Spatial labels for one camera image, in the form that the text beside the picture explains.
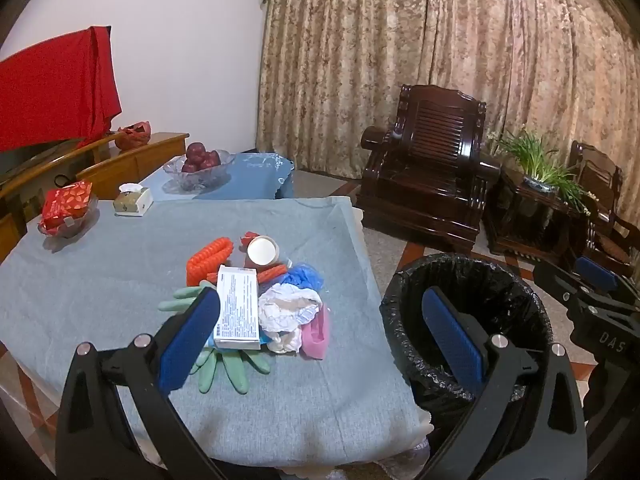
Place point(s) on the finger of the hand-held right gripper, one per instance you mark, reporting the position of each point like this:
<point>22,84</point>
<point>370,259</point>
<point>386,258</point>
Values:
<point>597,274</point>
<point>555,277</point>

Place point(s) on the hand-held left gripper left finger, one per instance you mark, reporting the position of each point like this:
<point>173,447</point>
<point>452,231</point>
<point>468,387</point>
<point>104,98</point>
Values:
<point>192,340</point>

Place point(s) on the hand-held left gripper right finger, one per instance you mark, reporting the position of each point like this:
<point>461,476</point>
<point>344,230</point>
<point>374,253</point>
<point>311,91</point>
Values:
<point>452,340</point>

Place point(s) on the green rubber glove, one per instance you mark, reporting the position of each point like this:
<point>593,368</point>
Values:
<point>180,297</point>
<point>235,372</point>

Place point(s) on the white medicine box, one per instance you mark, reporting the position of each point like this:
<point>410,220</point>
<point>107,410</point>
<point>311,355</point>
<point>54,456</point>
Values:
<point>237,310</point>

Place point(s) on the trash bin with black bag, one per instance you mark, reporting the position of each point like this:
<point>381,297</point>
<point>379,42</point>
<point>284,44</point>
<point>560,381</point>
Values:
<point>500,290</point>

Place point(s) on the long orange foam net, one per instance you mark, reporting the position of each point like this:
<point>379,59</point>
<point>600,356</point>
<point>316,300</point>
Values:
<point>205,260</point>

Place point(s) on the white paper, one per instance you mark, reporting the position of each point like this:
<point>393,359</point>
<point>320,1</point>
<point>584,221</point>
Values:
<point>287,310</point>

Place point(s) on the white paper cup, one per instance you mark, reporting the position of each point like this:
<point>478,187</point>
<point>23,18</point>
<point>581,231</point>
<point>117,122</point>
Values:
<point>262,251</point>

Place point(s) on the red plastic wrapper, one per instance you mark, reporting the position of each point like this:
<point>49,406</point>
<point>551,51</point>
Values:
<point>248,236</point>

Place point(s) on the pink plastic wrapper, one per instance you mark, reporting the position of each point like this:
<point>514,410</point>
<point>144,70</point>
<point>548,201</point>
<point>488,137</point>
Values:
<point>315,335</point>

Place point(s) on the dark wooden side table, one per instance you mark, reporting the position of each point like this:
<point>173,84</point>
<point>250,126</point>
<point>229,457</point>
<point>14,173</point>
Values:
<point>520,210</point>

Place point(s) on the dark wooden armchair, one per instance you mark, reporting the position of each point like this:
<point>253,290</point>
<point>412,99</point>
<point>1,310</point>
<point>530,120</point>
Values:
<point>430,185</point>
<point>600,170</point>

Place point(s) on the potted green plant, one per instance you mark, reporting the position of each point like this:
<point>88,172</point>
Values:
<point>540,160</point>

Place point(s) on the tissue box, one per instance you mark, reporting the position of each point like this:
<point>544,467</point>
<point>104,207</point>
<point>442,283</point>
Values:
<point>131,202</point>

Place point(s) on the glass fruit bowl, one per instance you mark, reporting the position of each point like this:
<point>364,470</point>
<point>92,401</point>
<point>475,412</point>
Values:
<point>200,180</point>

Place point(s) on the glass dish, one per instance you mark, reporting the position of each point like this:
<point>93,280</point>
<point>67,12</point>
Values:
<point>75,227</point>

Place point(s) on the red apple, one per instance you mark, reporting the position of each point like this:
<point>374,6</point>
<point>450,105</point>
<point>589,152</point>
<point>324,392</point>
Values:
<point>190,166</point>
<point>215,158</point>
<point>196,151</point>

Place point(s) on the blue patterned tablecloth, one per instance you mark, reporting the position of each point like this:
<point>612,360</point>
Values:
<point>255,175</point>

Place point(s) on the beige scalloped table cover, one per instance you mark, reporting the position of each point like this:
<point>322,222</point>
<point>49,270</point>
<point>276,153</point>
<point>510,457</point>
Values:
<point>325,470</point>

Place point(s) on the red patterned packet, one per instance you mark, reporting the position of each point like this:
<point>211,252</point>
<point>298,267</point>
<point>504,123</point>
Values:
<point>65,202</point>

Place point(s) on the red plastic bag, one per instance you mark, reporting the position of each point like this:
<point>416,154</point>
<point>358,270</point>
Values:
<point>134,135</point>

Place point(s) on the red cloth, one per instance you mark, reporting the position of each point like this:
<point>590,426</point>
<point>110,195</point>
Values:
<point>55,90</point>

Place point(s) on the beige floral curtain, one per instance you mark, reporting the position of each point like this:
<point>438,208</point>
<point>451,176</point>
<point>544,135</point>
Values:
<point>400,35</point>

